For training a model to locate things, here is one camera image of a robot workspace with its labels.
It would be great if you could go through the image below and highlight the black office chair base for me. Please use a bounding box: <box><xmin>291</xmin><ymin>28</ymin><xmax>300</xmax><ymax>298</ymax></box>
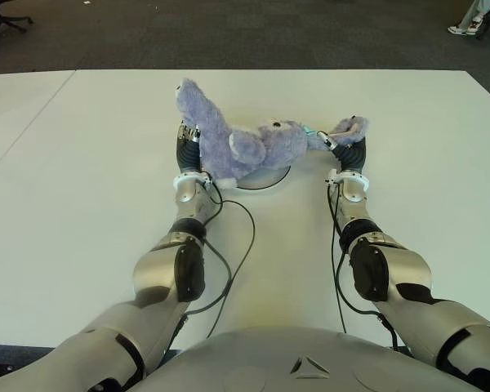
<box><xmin>0</xmin><ymin>7</ymin><xmax>34</xmax><ymax>34</ymax></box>

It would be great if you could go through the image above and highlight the grey trouser leg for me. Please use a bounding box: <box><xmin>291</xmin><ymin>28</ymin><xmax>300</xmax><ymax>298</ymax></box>
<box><xmin>459</xmin><ymin>0</ymin><xmax>490</xmax><ymax>29</ymax></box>

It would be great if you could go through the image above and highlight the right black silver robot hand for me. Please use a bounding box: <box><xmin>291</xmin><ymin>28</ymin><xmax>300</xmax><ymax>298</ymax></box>
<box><xmin>316</xmin><ymin>125</ymin><xmax>368</xmax><ymax>175</ymax></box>

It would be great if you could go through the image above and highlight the white plate black rim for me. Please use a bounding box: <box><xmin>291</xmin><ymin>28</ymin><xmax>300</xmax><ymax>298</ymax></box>
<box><xmin>236</xmin><ymin>165</ymin><xmax>292</xmax><ymax>190</ymax></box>

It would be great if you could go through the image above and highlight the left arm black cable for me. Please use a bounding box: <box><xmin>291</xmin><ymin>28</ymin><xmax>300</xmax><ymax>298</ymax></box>
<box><xmin>158</xmin><ymin>183</ymin><xmax>256</xmax><ymax>356</ymax></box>

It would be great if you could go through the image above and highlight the purple plush doll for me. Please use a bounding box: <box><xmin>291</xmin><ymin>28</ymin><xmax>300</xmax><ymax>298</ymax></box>
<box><xmin>174</xmin><ymin>78</ymin><xmax>371</xmax><ymax>191</ymax></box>

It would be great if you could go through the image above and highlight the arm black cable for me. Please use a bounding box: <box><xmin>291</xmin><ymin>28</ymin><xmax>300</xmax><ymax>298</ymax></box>
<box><xmin>158</xmin><ymin>183</ymin><xmax>256</xmax><ymax>356</ymax></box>
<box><xmin>328</xmin><ymin>183</ymin><xmax>399</xmax><ymax>351</ymax></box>

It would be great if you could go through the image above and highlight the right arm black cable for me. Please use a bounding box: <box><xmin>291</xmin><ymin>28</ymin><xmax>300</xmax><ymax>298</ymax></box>
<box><xmin>328</xmin><ymin>183</ymin><xmax>399</xmax><ymax>351</ymax></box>

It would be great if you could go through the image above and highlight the white red sneaker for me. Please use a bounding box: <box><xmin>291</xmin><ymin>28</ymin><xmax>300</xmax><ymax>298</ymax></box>
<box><xmin>448</xmin><ymin>16</ymin><xmax>485</xmax><ymax>37</ymax></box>

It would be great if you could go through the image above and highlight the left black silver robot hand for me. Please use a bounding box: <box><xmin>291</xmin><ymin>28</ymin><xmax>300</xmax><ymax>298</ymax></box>
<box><xmin>175</xmin><ymin>119</ymin><xmax>205</xmax><ymax>176</ymax></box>

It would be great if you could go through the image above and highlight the silver robot torso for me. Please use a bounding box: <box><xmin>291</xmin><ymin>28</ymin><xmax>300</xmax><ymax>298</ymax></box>
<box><xmin>134</xmin><ymin>325</ymin><xmax>479</xmax><ymax>392</ymax></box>

